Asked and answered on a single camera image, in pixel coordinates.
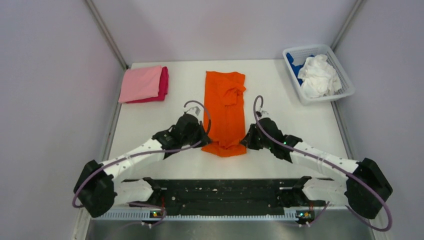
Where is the orange t shirt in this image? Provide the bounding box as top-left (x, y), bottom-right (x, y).
top-left (201, 71), bottom-right (247, 158)

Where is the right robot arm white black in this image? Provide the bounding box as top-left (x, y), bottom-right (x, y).
top-left (240, 117), bottom-right (393, 220)

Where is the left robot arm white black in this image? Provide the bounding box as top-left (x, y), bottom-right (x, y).
top-left (72, 112), bottom-right (212, 218)

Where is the crimson folded t shirt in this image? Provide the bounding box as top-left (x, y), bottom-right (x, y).
top-left (126, 66), bottom-right (169, 104)

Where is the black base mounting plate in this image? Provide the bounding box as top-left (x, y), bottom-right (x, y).
top-left (144, 177), bottom-right (326, 216)

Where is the blue t shirt in basket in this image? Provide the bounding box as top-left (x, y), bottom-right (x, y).
top-left (284, 52), bottom-right (306, 86)

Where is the pink folded t shirt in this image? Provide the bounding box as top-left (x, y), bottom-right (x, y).
top-left (118, 65), bottom-right (163, 104)

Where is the white crumpled t shirt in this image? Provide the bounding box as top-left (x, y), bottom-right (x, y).
top-left (297, 54), bottom-right (342, 98)

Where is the white plastic basket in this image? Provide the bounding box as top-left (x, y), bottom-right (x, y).
top-left (282, 44), bottom-right (355, 106)

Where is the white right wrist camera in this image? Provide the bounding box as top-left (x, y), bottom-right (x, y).
top-left (256, 110), bottom-right (270, 120)

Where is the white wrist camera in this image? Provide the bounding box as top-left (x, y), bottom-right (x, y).
top-left (256, 110), bottom-right (270, 120)
top-left (184, 106), bottom-right (201, 118)

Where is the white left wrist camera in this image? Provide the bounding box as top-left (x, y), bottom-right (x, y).
top-left (184, 106), bottom-right (201, 118)

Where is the white slotted cable duct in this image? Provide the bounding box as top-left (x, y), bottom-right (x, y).
top-left (94, 208), bottom-right (315, 222)

